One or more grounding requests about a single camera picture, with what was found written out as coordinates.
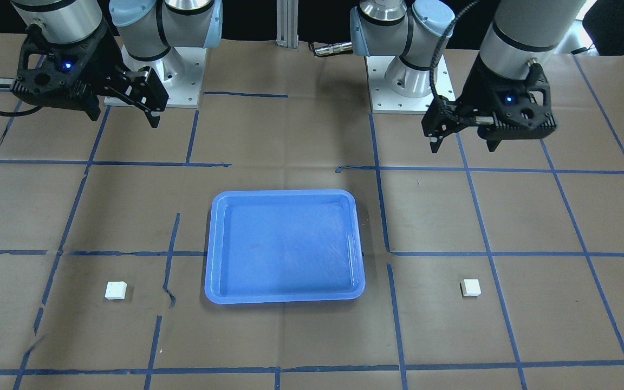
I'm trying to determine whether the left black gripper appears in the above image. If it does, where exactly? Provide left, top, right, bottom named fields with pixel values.
left=422, top=56, right=556, bottom=154

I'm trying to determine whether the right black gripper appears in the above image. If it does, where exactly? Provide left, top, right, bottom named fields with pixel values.
left=11, top=24, right=169, bottom=128

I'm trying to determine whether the white block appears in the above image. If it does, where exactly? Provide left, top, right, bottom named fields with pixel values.
left=104, top=281, right=128, bottom=301
left=460, top=278, right=482, bottom=298

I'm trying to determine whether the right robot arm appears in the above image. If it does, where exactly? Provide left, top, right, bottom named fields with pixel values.
left=5, top=1, right=223, bottom=128

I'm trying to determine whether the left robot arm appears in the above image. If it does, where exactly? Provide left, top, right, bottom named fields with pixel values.
left=350, top=1, right=584, bottom=153

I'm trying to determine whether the blue plastic tray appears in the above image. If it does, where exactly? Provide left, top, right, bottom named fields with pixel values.
left=205, top=188, right=366, bottom=304

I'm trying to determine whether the brown paper table cover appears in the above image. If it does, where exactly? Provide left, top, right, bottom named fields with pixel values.
left=0, top=35, right=624, bottom=389

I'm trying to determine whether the aluminium frame post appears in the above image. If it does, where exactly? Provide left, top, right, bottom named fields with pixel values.
left=275, top=0, right=299, bottom=51

